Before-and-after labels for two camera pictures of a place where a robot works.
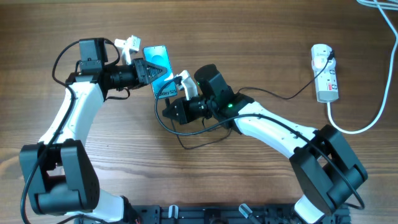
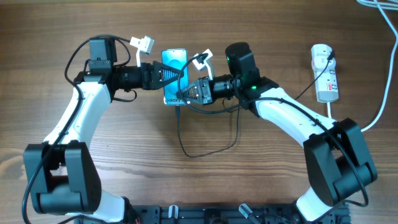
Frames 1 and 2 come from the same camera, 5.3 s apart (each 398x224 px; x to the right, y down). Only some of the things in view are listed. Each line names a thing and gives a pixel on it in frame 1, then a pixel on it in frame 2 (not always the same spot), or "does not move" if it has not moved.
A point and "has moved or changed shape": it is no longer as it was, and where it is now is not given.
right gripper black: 184,116 -> 204,91
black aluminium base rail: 227,214 does not move
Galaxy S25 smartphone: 163,87 has moved or changed shape
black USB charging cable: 200,145 -> 317,75
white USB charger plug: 319,61 does not move
